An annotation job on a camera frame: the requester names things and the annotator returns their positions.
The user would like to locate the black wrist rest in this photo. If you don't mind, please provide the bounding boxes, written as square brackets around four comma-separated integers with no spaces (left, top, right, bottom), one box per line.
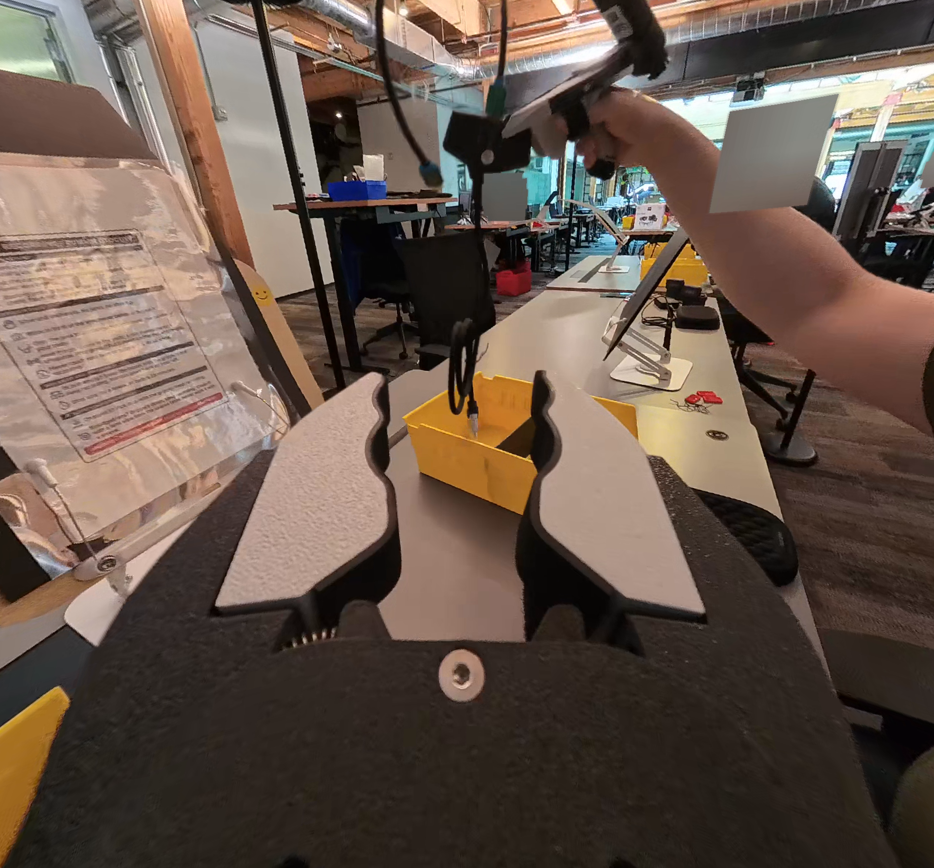
[692,487,801,589]

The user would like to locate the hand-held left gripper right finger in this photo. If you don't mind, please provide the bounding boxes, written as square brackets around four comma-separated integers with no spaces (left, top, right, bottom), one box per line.
[514,369,709,622]

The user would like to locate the wooden post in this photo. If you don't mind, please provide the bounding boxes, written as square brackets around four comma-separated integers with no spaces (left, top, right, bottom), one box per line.
[111,0,258,272]

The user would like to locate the black hdmi adapter with cable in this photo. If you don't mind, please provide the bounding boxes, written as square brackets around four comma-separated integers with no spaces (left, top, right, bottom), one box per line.
[443,111,532,440]

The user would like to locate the brown cardboard box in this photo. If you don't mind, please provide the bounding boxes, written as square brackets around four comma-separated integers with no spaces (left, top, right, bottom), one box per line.
[0,68,159,163]

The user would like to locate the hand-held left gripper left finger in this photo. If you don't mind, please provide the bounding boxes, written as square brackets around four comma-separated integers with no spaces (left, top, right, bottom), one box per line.
[214,370,404,618]

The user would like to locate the yellow plastic bin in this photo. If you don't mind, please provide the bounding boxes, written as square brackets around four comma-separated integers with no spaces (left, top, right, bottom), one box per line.
[403,370,640,516]
[640,240,711,291]
[0,686,72,850]

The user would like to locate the person's right forearm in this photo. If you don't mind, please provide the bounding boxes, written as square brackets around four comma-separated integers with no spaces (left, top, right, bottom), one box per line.
[667,137,934,440]

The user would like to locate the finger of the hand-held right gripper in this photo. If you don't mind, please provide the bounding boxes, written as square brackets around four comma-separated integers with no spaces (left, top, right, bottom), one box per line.
[501,43,636,141]

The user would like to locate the tablet on white stand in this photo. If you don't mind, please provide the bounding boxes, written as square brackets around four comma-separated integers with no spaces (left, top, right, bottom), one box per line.
[601,224,695,393]

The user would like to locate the black hdmi cable green plugs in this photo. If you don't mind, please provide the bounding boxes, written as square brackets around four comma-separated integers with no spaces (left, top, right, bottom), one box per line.
[374,0,512,192]

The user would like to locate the wooden board smiley sticker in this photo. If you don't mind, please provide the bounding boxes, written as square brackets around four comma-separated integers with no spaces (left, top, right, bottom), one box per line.
[232,258,326,411]

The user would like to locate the clear acrylic instruction sign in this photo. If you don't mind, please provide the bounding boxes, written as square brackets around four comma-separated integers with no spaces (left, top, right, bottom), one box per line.
[0,151,294,600]

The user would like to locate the wooden desk black legs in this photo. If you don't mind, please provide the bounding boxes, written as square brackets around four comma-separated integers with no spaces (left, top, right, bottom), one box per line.
[273,195,459,374]

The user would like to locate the black office chair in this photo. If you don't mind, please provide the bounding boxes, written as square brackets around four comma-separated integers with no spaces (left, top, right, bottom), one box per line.
[396,230,499,370]

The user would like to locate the metal ventilation duct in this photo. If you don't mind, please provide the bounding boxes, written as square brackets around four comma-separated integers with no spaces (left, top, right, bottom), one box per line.
[166,0,934,84]

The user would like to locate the person's right hand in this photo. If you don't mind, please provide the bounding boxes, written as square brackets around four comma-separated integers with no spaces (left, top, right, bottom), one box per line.
[573,87,721,192]

